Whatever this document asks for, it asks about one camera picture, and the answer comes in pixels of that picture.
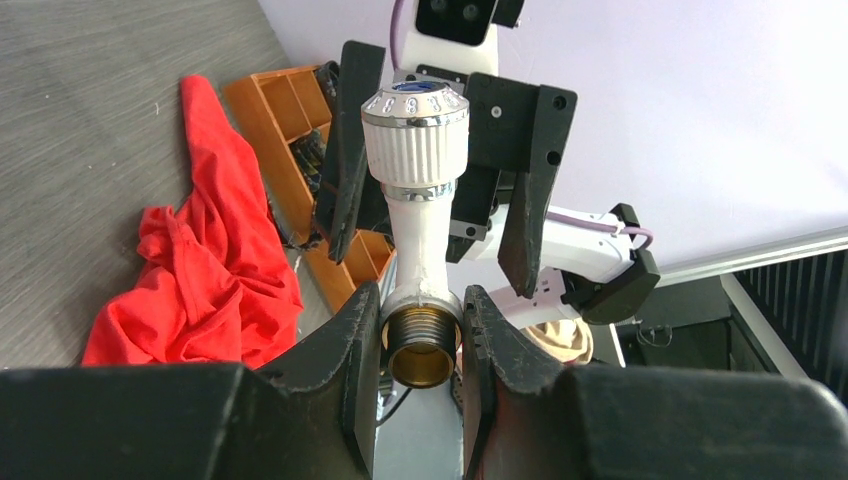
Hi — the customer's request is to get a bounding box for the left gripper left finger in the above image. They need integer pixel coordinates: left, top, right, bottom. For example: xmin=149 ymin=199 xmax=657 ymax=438
xmin=1 ymin=282 xmax=380 ymax=479

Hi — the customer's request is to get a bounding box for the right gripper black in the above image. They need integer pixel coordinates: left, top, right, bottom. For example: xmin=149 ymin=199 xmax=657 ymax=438
xmin=314 ymin=40 xmax=578 ymax=299

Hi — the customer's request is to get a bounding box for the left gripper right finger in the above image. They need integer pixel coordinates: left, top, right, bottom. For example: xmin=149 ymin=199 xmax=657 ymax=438
xmin=462 ymin=285 xmax=847 ymax=479

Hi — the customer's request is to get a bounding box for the white faucet with chrome head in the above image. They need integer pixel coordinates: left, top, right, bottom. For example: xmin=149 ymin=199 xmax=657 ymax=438
xmin=361 ymin=80 xmax=470 ymax=389

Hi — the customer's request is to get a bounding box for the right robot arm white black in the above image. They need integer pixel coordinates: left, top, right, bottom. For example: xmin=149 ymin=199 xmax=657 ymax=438
xmin=313 ymin=40 xmax=660 ymax=329

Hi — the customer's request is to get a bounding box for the red cloth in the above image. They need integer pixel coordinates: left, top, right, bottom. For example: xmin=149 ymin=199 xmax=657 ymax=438
xmin=82 ymin=75 xmax=303 ymax=369

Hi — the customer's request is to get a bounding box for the orange compartment tray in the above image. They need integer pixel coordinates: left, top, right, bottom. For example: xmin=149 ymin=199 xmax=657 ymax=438
xmin=223 ymin=66 xmax=395 ymax=313

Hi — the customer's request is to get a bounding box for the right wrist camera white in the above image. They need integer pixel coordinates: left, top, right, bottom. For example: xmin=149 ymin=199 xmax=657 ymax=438
xmin=389 ymin=0 xmax=524 ymax=76

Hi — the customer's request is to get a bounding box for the black coiled strap upper compartment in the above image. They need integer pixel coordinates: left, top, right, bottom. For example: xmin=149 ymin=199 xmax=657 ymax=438
xmin=291 ymin=129 xmax=329 ymax=193

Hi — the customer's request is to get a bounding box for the aluminium frame rail front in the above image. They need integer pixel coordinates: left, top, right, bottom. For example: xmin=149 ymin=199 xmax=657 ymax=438
xmin=657 ymin=226 xmax=847 ymax=287

